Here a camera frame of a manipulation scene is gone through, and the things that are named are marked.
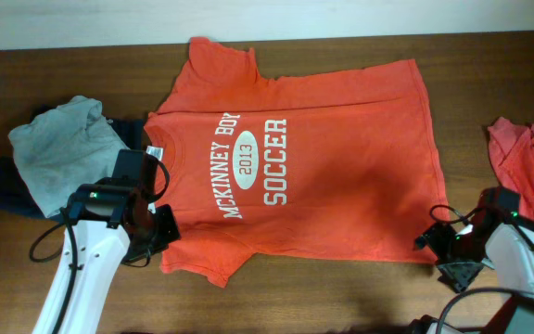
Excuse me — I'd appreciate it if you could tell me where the orange soccer t-shirt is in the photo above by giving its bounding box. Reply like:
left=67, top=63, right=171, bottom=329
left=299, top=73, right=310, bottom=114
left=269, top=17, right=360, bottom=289
left=145, top=37, right=447, bottom=287

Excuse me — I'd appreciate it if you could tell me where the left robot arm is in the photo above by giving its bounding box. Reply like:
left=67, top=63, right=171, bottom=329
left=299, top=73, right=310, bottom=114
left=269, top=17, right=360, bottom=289
left=33, top=147, right=181, bottom=333

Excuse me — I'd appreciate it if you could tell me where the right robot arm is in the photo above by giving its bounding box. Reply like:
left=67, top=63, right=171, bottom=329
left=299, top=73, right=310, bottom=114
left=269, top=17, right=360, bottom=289
left=406, top=186, right=534, bottom=334

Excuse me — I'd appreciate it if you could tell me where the folded grey shirt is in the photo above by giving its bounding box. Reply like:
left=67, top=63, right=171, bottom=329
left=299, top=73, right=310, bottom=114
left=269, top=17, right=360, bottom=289
left=8, top=96, right=127, bottom=218

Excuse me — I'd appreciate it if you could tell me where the folded navy garment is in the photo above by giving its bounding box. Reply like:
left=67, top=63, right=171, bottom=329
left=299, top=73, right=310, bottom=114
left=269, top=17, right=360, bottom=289
left=0, top=118, right=145, bottom=219

